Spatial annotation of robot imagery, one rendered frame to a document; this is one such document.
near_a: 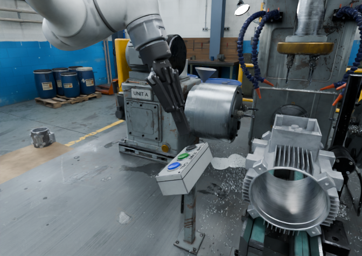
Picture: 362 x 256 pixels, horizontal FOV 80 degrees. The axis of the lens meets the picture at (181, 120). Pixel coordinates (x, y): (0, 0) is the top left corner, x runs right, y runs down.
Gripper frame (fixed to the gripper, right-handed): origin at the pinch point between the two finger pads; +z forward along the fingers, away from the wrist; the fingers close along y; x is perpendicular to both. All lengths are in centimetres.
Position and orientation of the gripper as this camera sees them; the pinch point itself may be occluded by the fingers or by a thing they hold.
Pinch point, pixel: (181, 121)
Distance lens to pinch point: 57.3
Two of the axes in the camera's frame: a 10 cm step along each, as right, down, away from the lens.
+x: -8.3, 2.3, 5.1
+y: 4.4, -3.1, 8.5
